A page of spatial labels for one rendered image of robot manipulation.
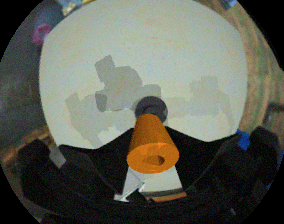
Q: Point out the orange knob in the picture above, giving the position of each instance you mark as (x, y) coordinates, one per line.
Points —
(151, 148)

